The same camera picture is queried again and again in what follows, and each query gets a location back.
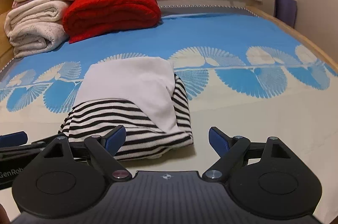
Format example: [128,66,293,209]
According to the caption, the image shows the blue white patterned bedsheet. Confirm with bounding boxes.
[0,5,338,224]

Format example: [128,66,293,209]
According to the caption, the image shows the cream folded blanket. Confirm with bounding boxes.
[4,0,69,59]

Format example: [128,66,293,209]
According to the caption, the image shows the red folded blanket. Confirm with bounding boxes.
[63,0,161,44]

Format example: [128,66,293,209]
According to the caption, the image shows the striped white knit garment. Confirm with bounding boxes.
[59,56,194,160]

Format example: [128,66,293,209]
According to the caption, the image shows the wooden bed frame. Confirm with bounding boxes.
[0,0,338,74]

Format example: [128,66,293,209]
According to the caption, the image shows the purple box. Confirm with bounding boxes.
[274,0,297,28]

